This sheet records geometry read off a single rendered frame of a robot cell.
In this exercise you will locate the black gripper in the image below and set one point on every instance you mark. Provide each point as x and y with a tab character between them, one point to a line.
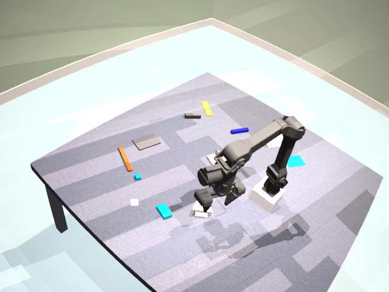
232	190

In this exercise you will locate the cyan rectangular block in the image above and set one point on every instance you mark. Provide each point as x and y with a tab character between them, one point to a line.
164	211

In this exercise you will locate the cyan flat square plate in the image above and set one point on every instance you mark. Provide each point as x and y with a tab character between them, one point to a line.
295	161

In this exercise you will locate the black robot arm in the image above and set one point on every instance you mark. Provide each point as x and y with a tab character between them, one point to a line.
240	152

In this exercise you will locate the yellow flat bar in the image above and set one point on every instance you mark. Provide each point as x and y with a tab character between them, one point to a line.
207	109

